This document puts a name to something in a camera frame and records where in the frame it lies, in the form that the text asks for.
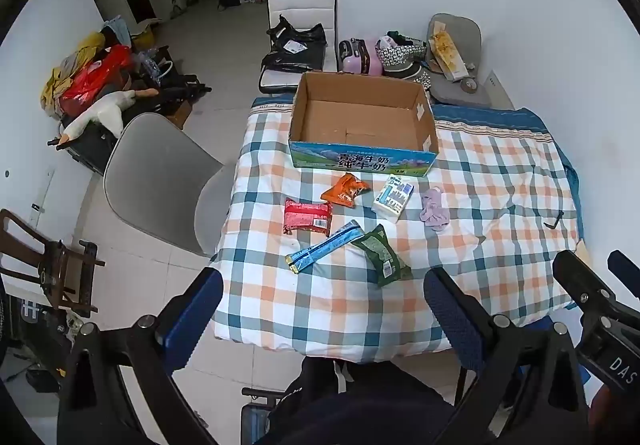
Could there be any grey shell chair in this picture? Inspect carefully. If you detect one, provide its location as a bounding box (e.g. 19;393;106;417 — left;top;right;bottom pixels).
103;114;236;256

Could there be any grey cushioned chair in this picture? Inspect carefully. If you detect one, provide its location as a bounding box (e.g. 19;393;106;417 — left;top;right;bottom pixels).
426;14;493;106

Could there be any black and white patterned bag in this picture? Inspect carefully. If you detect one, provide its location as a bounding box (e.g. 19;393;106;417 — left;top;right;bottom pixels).
375;32;433;88

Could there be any black plastic bag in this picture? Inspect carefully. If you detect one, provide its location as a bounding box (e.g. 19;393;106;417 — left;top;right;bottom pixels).
260;15;327;76

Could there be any plaid blanket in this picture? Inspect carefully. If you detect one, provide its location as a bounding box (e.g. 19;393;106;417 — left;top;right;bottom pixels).
210;95;586;363

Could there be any light purple cloth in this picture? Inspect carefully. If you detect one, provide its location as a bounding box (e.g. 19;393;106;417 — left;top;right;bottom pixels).
419;186;450;232

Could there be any dark wooden chair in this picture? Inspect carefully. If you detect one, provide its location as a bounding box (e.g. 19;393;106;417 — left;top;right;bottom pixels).
0;208;106;318

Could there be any white goose plush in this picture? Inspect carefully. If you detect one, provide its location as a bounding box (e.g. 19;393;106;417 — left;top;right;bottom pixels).
56;88;157;148

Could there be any white padded chair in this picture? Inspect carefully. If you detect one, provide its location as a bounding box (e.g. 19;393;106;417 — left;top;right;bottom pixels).
259;0;338;96

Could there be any pink suitcase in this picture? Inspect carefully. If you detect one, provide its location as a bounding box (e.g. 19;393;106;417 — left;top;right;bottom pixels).
339;38;385;76

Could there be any white leaning board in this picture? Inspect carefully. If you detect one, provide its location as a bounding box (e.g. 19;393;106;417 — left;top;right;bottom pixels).
487;70;515;110

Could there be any yellow cloth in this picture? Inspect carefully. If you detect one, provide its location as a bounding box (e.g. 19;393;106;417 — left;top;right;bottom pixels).
41;32;106;118

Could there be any yellow printed paper bag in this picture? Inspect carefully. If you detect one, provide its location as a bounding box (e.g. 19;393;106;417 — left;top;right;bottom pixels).
431;28;470;82

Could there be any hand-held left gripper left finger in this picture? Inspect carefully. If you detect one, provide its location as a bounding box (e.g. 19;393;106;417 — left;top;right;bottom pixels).
57;267;224;445

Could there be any white and blue tissue pack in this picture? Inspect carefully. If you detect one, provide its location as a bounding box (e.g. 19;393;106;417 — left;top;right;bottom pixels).
371;174;416;224

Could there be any person's dark clothing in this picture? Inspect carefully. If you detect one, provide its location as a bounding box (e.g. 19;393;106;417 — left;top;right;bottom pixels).
257;357;463;445

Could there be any red snack packet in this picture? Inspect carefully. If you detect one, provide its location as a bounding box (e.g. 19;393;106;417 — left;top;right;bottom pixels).
282;198;334;236

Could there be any orange snack packet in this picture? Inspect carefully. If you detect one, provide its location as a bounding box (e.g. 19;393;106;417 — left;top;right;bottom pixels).
320;172;372;208

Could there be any black luggage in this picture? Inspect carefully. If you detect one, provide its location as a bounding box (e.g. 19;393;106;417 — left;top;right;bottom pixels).
65;115;121;176

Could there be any long blue snack packet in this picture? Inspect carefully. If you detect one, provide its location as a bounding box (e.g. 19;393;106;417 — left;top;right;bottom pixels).
285;220;364;274

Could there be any light blue cloth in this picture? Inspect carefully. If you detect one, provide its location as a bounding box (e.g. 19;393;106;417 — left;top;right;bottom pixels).
102;15;132;46

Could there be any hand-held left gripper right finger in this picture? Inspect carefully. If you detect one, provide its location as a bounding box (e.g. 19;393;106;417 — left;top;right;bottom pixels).
424;266;591;445

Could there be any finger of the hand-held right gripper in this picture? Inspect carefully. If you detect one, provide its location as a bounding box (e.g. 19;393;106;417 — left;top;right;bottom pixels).
607;250;640;300
552;250;616;312

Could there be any small brown cardboard box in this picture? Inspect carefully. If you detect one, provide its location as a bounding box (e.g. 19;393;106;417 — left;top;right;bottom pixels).
170;101;193;128

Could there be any red plastic bag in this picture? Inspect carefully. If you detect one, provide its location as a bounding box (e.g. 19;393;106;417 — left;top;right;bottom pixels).
61;45;133;116

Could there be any green snack packet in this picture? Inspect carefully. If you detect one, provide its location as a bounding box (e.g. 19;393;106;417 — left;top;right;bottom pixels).
350;223;413;287

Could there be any person's right hand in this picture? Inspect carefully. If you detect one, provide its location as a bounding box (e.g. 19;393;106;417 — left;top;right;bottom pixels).
590;382;640;445

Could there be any yellow bin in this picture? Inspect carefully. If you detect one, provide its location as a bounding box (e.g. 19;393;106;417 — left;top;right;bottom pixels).
131;20;162;51

